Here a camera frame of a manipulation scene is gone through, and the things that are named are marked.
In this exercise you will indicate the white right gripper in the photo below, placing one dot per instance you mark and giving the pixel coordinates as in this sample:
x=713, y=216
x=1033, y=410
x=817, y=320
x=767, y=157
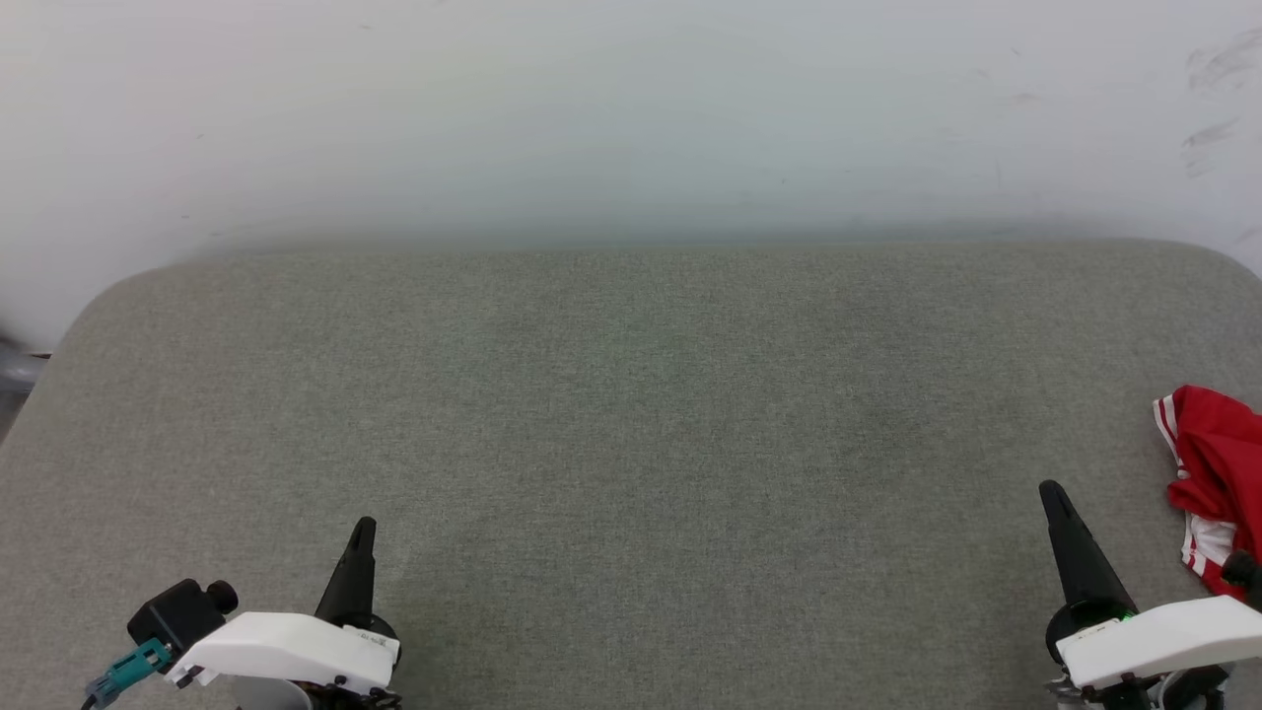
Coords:
x=1154, y=641

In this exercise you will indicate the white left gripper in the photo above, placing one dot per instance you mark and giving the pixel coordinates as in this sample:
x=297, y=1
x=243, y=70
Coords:
x=286, y=646

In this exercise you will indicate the red garment with white stripes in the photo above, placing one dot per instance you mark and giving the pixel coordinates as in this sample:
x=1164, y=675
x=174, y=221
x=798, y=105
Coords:
x=1223, y=454

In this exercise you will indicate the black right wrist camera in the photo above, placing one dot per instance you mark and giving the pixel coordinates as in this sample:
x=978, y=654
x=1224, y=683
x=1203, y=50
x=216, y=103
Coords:
x=1244, y=574

